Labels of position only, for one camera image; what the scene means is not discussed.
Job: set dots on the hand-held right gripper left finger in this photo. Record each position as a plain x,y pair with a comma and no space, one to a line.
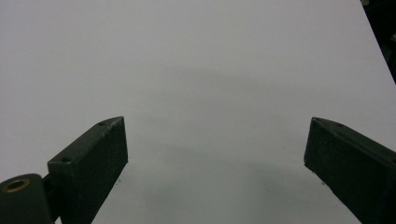
93,161

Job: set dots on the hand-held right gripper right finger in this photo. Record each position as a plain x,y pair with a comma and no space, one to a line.
351,161

